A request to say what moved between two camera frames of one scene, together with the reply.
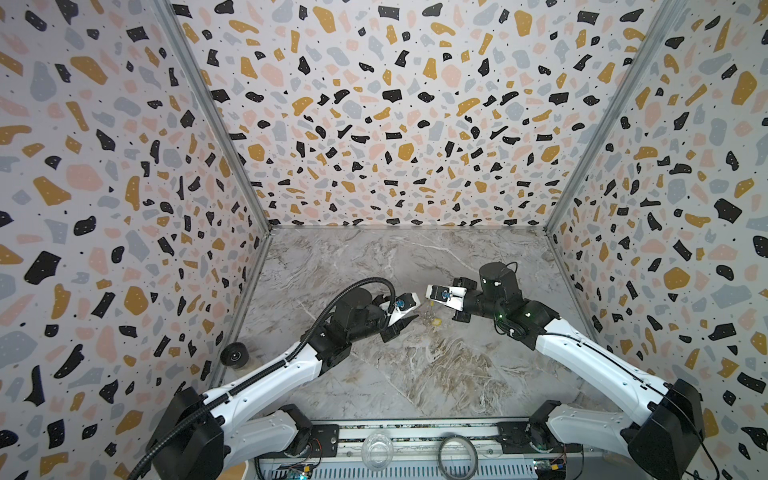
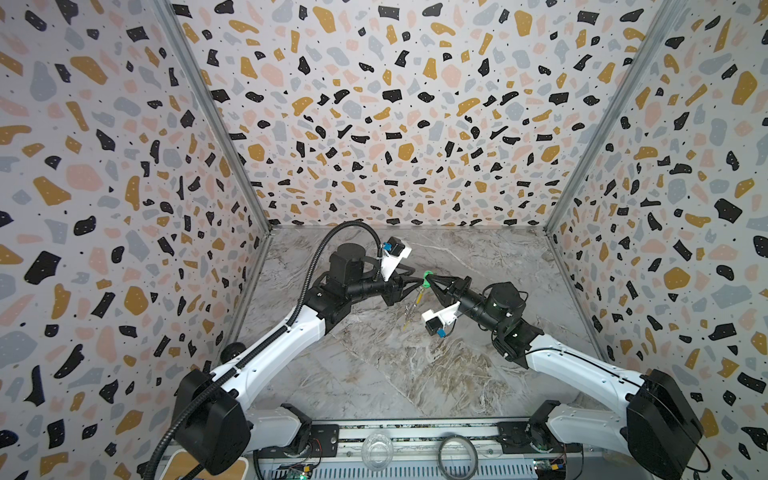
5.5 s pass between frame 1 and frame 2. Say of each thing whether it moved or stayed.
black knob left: stayed
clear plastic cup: stayed
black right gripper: moved
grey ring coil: stayed
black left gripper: moved
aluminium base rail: stayed
